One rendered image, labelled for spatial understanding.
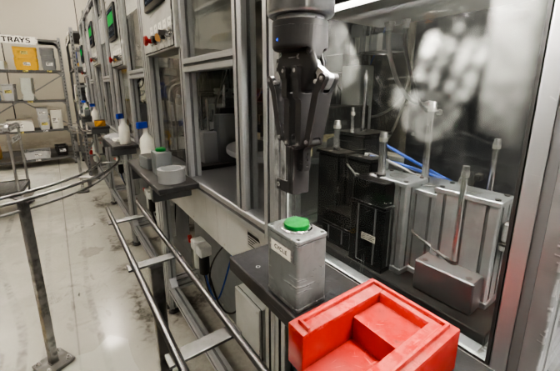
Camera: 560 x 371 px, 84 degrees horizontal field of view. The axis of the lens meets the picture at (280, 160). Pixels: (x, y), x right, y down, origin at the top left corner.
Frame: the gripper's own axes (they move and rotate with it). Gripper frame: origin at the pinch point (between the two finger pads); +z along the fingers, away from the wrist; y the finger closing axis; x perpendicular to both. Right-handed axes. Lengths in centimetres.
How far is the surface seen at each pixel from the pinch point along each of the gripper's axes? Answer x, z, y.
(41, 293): 43, 74, 120
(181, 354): 16.4, 30.2, 8.9
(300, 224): 0.3, 8.3, -1.1
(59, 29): 2, -119, 703
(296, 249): 2.8, 10.5, -3.4
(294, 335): 8.6, 16.5, -10.5
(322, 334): 5.5, 17.0, -11.9
